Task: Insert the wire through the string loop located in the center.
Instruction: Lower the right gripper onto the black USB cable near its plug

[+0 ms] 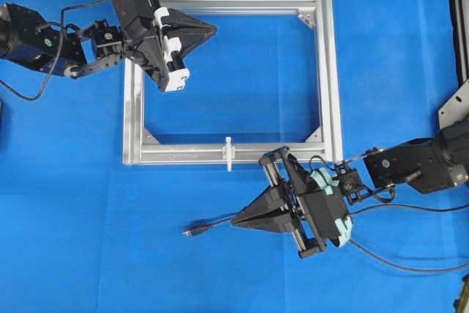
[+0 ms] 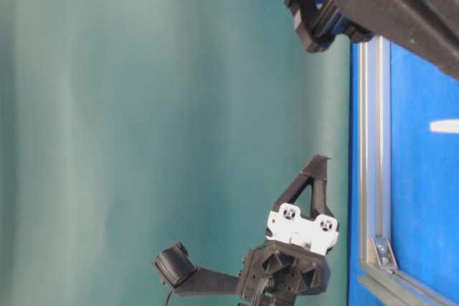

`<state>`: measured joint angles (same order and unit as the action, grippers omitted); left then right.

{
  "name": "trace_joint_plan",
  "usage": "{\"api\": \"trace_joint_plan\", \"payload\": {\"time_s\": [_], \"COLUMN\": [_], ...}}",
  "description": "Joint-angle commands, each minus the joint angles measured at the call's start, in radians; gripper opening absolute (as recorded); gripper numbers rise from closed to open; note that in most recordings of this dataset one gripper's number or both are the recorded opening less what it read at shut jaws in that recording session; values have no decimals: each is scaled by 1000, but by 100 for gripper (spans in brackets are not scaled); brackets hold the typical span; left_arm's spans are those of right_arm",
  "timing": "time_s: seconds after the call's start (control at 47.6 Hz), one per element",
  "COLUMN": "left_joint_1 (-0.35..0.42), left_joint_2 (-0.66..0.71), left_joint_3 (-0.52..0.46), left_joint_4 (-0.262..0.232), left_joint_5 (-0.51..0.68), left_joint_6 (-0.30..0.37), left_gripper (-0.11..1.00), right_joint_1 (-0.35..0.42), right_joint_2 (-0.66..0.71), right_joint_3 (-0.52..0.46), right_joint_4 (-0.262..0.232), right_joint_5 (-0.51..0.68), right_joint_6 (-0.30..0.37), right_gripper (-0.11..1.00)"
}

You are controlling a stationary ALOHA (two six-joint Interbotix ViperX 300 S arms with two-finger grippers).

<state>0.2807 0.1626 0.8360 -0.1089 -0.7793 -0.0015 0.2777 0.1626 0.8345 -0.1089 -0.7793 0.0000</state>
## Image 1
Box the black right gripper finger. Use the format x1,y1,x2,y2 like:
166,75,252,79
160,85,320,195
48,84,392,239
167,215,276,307
230,212,304,234
236,184,299,220

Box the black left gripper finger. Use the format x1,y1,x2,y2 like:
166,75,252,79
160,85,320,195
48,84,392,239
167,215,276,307
171,30,217,66
166,8,217,37

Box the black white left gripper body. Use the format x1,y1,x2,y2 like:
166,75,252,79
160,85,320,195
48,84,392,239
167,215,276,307
112,0,190,92

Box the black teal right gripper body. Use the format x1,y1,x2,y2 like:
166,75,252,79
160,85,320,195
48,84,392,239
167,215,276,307
259,147,353,258

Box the black USB cable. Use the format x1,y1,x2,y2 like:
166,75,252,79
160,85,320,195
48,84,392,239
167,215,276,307
182,201,469,273

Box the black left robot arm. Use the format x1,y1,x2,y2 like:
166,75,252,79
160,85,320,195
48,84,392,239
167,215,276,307
1,0,217,92

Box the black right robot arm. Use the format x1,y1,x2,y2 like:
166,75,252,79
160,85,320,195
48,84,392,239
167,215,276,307
230,84,468,258

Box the white zip tie loop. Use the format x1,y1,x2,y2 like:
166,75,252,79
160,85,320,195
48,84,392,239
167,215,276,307
222,136,236,172

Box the yellowish object bottom right corner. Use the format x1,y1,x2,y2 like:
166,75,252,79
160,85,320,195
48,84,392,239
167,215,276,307
454,274,469,313

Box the dark object at left edge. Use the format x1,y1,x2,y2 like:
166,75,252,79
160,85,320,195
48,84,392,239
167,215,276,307
0,102,4,122

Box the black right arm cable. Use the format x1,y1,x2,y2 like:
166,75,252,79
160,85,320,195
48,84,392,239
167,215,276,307
309,153,396,206

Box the aluminium extrusion frame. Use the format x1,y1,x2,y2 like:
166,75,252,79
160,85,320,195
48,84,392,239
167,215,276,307
122,0,343,165

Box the black frame at right edge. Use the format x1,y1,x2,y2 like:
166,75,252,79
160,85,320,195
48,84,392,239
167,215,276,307
449,0,468,86

